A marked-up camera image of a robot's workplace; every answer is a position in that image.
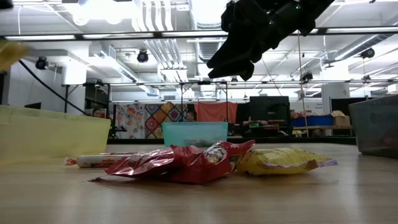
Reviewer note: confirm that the Smarties candy roll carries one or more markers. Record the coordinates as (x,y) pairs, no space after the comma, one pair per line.
(102,161)
(124,152)

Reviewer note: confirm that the small black background screen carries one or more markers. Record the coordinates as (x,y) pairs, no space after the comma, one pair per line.
(32,105)

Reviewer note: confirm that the yellow candy packet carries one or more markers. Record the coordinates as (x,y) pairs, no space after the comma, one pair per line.
(12,53)
(280,161)

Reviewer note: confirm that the black computer monitor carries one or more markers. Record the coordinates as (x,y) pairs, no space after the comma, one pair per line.
(269,109)

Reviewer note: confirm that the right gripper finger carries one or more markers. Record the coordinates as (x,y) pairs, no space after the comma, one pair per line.
(236,71)
(239,53)

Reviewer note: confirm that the wooden background table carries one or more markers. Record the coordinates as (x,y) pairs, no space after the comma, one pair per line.
(323,127)

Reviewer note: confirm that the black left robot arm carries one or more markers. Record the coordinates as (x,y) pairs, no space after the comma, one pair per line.
(5,3)

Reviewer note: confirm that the patchwork hanging quilt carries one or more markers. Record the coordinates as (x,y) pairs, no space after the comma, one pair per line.
(161,118)

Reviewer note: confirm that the black ceiling camera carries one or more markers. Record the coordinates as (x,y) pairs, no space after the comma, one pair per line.
(41,63)
(142,56)
(367,53)
(306,76)

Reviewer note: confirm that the grey translucent plastic bin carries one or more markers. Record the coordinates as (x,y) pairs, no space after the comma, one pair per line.
(376,124)

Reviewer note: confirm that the yellow translucent plastic bin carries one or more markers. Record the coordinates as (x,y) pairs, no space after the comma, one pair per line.
(46,137)

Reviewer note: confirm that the floral hanging cloth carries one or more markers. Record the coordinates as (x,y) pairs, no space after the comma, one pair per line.
(129,121)

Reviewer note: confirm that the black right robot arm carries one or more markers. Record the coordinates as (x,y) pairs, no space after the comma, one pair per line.
(314,12)

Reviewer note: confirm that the blue storage bin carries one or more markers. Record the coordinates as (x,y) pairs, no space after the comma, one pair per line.
(314,120)

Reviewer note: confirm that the orange hanging cloth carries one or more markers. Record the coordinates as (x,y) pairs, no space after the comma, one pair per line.
(216,112)

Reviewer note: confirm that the red Skittles packet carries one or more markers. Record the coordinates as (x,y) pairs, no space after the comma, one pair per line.
(205,169)
(146,163)

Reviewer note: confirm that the brown cardboard box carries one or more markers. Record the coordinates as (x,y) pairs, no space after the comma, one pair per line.
(341,120)

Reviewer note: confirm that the person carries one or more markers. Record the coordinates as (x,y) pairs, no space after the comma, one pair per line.
(191,116)
(98,112)
(255,123)

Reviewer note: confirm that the silver ventilation duct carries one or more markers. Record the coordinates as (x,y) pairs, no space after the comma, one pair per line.
(202,15)

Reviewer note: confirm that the teal translucent plastic bin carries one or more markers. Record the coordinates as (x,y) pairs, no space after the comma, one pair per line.
(194,133)

